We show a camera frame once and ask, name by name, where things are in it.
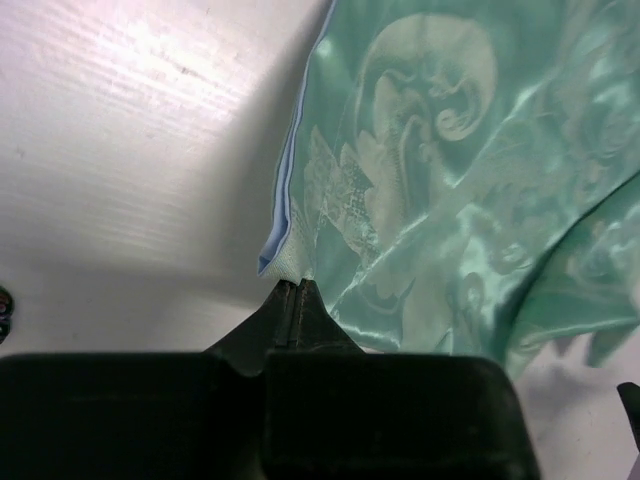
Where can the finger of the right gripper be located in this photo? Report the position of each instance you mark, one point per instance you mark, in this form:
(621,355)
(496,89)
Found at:
(629,393)

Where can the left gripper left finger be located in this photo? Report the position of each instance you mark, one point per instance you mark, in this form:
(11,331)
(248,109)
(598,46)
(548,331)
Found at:
(153,415)

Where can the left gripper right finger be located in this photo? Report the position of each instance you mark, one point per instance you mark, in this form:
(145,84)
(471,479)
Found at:
(333,411)

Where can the green satin cloth napkin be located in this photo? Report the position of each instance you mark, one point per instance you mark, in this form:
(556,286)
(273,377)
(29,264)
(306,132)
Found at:
(462,177)

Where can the ornate iridescent fork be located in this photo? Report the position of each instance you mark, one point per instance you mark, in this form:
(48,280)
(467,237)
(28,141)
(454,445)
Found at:
(7,306)

